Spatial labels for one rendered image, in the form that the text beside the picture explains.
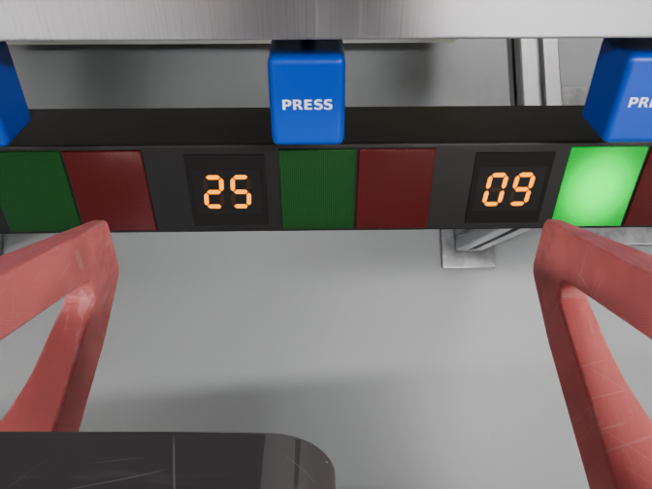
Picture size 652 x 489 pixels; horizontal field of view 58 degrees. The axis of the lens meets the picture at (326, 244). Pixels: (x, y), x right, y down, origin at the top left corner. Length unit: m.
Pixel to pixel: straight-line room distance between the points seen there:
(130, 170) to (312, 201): 0.07
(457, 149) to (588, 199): 0.06
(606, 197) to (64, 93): 0.88
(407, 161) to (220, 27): 0.09
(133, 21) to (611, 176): 0.18
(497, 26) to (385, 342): 0.74
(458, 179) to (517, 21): 0.08
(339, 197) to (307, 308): 0.66
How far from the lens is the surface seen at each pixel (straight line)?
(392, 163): 0.23
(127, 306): 0.93
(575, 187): 0.25
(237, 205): 0.24
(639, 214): 0.27
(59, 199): 0.25
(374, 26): 0.17
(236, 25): 0.17
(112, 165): 0.24
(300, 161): 0.22
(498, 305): 0.92
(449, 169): 0.23
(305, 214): 0.24
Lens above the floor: 0.88
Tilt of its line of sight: 83 degrees down
